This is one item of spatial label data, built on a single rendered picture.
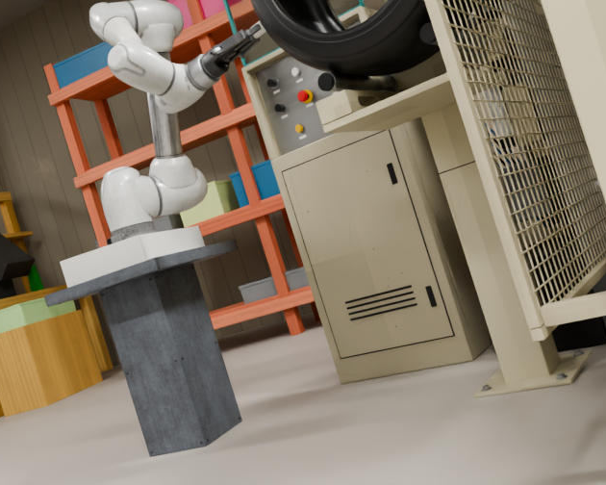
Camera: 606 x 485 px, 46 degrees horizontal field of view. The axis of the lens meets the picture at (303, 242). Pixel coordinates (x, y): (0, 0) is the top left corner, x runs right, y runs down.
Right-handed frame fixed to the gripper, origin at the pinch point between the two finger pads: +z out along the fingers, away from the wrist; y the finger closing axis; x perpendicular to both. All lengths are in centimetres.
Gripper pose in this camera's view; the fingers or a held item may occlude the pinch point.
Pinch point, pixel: (262, 26)
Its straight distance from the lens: 197.6
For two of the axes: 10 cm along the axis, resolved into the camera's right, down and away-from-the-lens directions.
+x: 4.1, 9.1, -0.9
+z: 7.4, -3.9, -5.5
